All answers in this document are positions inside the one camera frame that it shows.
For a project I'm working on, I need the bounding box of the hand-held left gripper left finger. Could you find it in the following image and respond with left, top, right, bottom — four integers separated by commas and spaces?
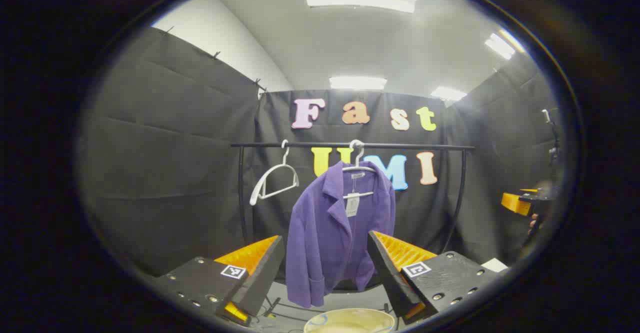
150, 235, 286, 328

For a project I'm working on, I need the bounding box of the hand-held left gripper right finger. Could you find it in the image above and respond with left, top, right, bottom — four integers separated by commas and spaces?
367, 230, 508, 326

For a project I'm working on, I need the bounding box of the cream laundry hamper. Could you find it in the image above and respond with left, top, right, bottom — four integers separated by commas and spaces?
303, 308, 397, 333

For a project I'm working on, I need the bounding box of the purple knit jacket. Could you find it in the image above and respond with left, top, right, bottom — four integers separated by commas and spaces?
285, 161, 397, 309

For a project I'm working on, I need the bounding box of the white hanger with crossbar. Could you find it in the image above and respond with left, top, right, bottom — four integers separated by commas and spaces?
342, 139, 378, 200

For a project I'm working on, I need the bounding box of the white plastic hanger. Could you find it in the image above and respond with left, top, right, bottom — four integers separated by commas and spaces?
249, 139, 300, 206

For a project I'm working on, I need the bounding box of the black metal clothes rack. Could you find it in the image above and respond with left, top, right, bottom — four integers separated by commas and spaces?
231, 142, 476, 319

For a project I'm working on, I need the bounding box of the black backdrop cloth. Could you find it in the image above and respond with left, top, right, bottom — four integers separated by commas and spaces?
80, 27, 563, 279

